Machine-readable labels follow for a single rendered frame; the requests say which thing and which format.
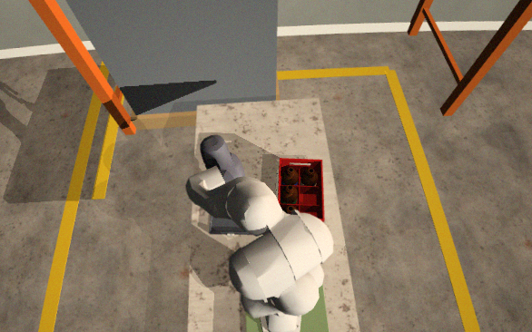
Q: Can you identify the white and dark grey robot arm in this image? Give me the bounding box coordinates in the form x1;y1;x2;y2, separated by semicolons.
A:
185;135;333;332

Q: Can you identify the red plastic crate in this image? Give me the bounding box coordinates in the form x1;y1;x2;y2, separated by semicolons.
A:
278;158;324;222

